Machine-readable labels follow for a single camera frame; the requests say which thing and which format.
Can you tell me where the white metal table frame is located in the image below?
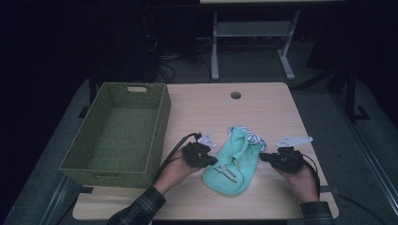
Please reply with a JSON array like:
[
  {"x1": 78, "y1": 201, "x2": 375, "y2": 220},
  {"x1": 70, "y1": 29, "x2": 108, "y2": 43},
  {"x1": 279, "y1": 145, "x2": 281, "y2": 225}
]
[{"x1": 210, "y1": 9, "x2": 301, "y2": 82}]

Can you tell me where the mint green shirt striped collar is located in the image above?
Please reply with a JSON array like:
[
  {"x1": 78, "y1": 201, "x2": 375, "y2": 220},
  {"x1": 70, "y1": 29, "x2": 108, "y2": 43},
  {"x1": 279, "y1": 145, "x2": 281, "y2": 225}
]
[{"x1": 201, "y1": 125, "x2": 268, "y2": 197}]

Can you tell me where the right hand-held gripper black cable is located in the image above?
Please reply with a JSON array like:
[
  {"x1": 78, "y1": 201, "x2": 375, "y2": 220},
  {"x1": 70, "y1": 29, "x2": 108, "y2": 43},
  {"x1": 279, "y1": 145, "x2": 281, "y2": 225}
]
[{"x1": 300, "y1": 152, "x2": 322, "y2": 199}]

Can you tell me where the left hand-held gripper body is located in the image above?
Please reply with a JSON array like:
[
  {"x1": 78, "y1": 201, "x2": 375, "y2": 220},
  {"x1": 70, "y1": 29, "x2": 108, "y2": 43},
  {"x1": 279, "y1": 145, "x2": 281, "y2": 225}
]
[{"x1": 181, "y1": 132, "x2": 218, "y2": 169}]

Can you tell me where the black floor cable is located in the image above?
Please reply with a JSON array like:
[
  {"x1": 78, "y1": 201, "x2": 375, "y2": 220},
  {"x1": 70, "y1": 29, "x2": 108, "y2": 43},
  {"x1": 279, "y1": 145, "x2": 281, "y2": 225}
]
[{"x1": 336, "y1": 193, "x2": 389, "y2": 225}]

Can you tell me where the person's right hand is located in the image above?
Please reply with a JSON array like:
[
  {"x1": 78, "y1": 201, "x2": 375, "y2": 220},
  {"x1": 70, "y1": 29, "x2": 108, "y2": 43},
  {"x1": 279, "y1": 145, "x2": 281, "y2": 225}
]
[{"x1": 275, "y1": 164, "x2": 320, "y2": 204}]

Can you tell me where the green woven basket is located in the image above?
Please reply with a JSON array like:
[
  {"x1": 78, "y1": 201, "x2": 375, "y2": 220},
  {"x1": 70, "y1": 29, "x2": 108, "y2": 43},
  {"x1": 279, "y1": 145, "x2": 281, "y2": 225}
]
[{"x1": 59, "y1": 82, "x2": 172, "y2": 189}]

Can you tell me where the tangle of floor cables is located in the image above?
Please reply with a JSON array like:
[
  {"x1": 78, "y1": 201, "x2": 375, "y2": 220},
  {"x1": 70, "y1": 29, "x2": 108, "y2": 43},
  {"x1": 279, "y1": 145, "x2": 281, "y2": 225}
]
[{"x1": 144, "y1": 32, "x2": 214, "y2": 84}]

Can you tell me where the black metal stand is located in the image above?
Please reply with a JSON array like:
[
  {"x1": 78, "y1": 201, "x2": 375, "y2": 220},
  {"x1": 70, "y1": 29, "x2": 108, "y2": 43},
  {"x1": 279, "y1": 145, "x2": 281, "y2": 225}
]
[{"x1": 343, "y1": 60, "x2": 372, "y2": 124}]

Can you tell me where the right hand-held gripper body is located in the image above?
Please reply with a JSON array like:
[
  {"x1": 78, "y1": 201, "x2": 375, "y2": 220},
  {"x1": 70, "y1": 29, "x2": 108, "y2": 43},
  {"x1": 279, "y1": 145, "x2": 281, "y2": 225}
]
[{"x1": 275, "y1": 134, "x2": 314, "y2": 174}]

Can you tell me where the person's left hand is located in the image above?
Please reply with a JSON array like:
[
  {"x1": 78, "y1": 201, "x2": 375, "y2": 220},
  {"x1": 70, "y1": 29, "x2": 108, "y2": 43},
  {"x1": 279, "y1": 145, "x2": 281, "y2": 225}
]
[{"x1": 153, "y1": 149, "x2": 203, "y2": 195}]

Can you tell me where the aluminium floor rail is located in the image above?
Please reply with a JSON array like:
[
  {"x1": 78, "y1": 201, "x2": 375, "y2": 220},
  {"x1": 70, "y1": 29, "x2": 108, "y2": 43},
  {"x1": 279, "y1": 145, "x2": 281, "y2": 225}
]
[
  {"x1": 332, "y1": 92, "x2": 398, "y2": 218},
  {"x1": 38, "y1": 174, "x2": 81, "y2": 225}
]

